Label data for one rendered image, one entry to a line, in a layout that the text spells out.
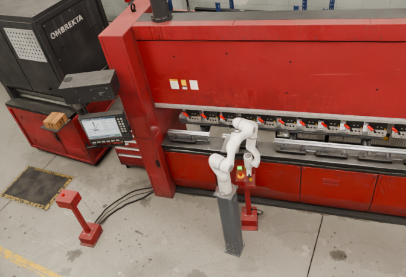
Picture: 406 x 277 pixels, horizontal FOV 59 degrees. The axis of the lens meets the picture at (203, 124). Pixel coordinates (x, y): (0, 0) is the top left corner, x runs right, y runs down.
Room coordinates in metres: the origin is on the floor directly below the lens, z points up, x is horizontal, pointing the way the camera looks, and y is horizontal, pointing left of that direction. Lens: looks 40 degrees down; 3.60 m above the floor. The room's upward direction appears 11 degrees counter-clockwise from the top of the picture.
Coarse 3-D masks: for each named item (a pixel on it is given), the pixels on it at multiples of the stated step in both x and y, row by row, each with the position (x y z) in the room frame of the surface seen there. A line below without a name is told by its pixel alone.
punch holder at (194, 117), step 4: (188, 112) 3.03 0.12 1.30; (192, 112) 3.01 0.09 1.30; (196, 112) 2.99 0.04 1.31; (200, 112) 3.01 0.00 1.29; (192, 116) 3.01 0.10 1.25; (196, 116) 2.99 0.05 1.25; (200, 116) 2.99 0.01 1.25; (188, 120) 3.03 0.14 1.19; (192, 120) 3.02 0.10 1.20; (196, 120) 3.00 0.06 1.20; (200, 120) 2.98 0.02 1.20
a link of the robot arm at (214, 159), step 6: (210, 156) 2.21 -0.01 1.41; (216, 156) 2.18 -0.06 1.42; (222, 156) 2.18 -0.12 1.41; (210, 162) 2.16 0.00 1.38; (216, 162) 2.13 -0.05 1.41; (216, 168) 2.12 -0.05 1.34; (216, 174) 2.12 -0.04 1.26; (222, 174) 2.11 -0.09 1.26; (228, 174) 2.11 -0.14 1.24; (222, 180) 2.09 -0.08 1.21
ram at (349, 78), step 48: (144, 48) 3.16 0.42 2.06; (192, 48) 2.96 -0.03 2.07; (240, 48) 2.79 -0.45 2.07; (288, 48) 2.63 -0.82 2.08; (336, 48) 2.48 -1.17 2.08; (384, 48) 2.34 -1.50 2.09; (192, 96) 3.00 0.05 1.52; (240, 96) 2.80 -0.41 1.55; (288, 96) 2.62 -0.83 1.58; (336, 96) 2.46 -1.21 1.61; (384, 96) 2.31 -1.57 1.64
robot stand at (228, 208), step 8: (224, 200) 2.07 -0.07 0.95; (232, 200) 2.06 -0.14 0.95; (224, 208) 2.07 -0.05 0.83; (232, 208) 2.05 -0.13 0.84; (224, 216) 2.08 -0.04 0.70; (232, 216) 2.05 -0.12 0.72; (224, 224) 2.09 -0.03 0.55; (232, 224) 2.05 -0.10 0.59; (224, 232) 2.10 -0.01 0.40; (232, 232) 2.05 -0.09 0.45; (240, 232) 2.13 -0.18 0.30; (232, 240) 2.06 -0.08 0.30; (240, 240) 2.11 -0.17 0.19; (232, 248) 2.06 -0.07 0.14; (240, 248) 2.09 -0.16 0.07
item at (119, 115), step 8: (104, 112) 2.93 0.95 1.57; (112, 112) 2.86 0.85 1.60; (120, 112) 2.84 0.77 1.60; (80, 120) 2.87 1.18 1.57; (120, 120) 2.82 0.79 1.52; (120, 128) 2.82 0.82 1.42; (128, 128) 2.82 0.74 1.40; (112, 136) 2.84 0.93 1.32; (120, 136) 2.83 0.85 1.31; (128, 136) 2.81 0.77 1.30
